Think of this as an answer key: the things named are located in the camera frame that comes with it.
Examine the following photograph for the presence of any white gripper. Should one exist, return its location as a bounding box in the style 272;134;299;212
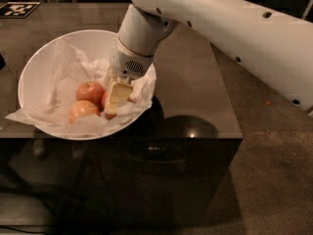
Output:
104;37;155;115

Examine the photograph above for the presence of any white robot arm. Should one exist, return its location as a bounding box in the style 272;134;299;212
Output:
110;0;313;115

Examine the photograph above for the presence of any pale red apple front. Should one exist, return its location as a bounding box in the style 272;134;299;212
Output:
67;100;100;124

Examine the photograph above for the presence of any white bowl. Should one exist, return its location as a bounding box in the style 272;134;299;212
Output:
18;28;157;141

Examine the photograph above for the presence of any white crumpled paper liner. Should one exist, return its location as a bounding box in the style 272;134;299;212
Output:
4;38;157;136

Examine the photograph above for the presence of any dark glossy table cabinet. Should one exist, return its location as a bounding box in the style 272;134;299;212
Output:
0;2;244;230

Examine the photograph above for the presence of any small black object left edge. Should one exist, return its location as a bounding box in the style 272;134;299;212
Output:
0;54;6;70

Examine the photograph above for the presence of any black white fiducial marker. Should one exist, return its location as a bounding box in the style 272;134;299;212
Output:
0;2;40;19

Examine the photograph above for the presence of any black cable on floor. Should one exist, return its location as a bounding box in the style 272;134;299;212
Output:
0;224;50;235

